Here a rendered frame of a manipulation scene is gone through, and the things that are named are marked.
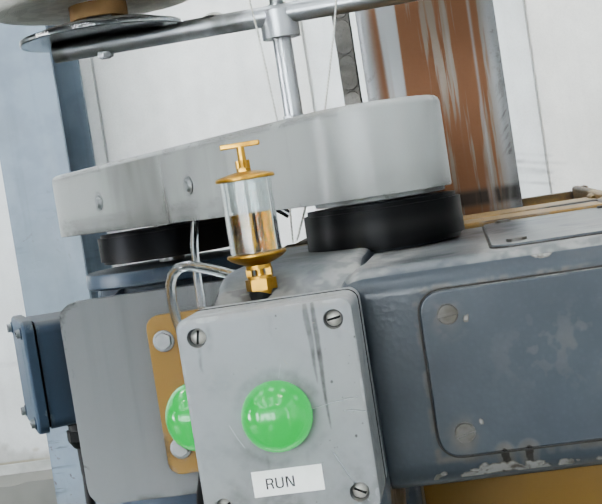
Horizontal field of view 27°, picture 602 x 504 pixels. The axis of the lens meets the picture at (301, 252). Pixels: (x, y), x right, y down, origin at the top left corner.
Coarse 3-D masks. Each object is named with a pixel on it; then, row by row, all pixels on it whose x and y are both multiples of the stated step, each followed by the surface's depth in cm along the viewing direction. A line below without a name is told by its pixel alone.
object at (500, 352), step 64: (320, 256) 65; (384, 256) 64; (448, 256) 58; (512, 256) 56; (576, 256) 56; (384, 320) 57; (448, 320) 56; (512, 320) 56; (576, 320) 55; (384, 384) 57; (448, 384) 56; (512, 384) 56; (576, 384) 56; (384, 448) 57; (448, 448) 57; (512, 448) 56; (576, 448) 56
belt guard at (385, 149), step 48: (432, 96) 70; (192, 144) 81; (288, 144) 71; (336, 144) 68; (384, 144) 67; (432, 144) 69; (96, 192) 96; (144, 192) 89; (192, 192) 82; (288, 192) 72; (336, 192) 68; (384, 192) 67
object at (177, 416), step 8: (184, 384) 55; (176, 392) 54; (184, 392) 54; (168, 400) 55; (176, 400) 54; (184, 400) 54; (168, 408) 54; (176, 408) 54; (184, 408) 54; (168, 416) 54; (176, 416) 54; (184, 416) 54; (168, 424) 54; (176, 424) 54; (184, 424) 54; (176, 432) 54; (184, 432) 54; (192, 432) 54; (176, 440) 54; (184, 440) 54; (192, 440) 54; (192, 448) 54
